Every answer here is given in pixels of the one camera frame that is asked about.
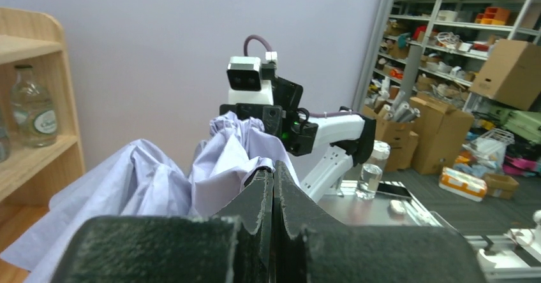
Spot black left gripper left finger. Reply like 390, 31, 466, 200
52, 168, 273, 282

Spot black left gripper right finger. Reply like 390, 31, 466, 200
274, 161, 486, 282

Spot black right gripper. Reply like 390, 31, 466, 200
219, 77, 304, 137

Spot lavender folding umbrella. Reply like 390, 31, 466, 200
1, 112, 293, 282

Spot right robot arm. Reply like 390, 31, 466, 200
219, 75, 376, 202

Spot clear water bottle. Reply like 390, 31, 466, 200
356, 140, 391, 200

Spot cardboard boxes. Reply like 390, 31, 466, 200
362, 40, 540, 175

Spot clear glass bottle left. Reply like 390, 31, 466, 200
10, 64, 58, 148

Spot metal storage rack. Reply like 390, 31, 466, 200
366, 0, 540, 89

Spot wooden shelf unit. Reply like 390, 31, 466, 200
0, 6, 86, 231

